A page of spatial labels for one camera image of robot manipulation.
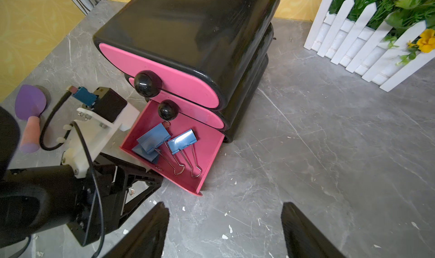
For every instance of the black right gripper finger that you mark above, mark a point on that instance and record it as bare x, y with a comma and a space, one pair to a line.
302, 238

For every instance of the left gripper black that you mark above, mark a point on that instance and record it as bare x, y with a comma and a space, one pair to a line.
123, 188

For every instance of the pink bottom drawer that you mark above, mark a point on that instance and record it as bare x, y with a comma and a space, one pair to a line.
203, 151

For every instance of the blue binder clip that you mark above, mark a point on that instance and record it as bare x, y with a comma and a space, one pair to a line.
155, 138
151, 157
180, 143

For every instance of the pink top drawer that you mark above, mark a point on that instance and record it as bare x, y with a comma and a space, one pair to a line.
173, 81

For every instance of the black drawer cabinet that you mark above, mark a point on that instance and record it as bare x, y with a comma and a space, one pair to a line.
222, 42

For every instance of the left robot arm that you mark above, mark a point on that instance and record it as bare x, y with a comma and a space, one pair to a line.
40, 198

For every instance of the flower box with white fence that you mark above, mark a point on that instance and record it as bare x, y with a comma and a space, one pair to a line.
383, 41

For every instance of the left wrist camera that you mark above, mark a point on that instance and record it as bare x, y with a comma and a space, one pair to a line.
105, 112

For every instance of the purple spatula with pink handle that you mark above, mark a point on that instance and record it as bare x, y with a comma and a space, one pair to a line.
29, 104

